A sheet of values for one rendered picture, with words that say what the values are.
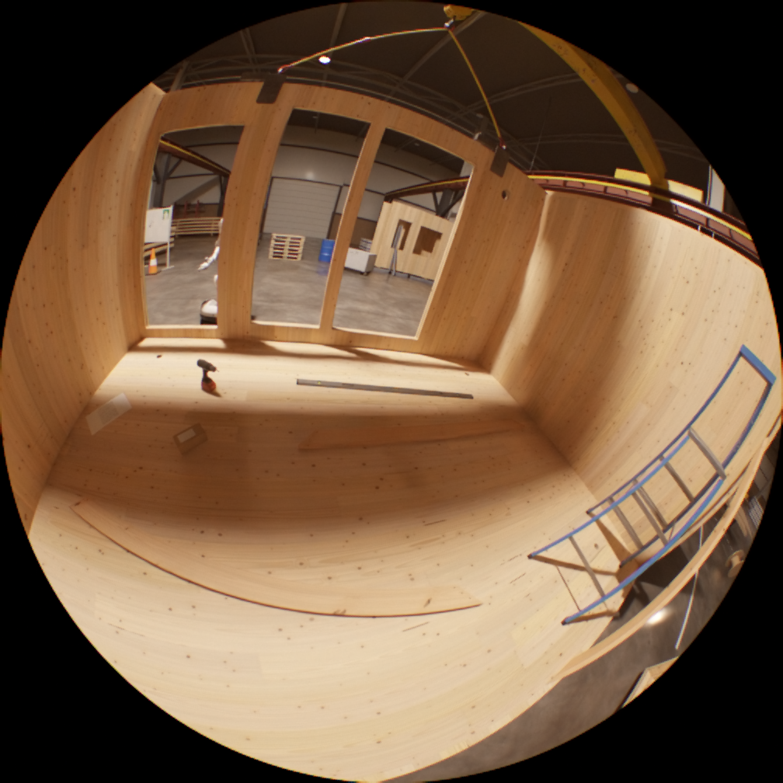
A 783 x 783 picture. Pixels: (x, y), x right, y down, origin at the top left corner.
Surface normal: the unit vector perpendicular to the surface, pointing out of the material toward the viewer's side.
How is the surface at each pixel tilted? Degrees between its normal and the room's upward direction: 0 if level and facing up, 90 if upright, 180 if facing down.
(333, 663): 0
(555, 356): 90
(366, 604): 0
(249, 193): 90
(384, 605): 0
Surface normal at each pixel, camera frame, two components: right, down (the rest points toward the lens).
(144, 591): 0.27, -0.79
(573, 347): -0.92, -0.04
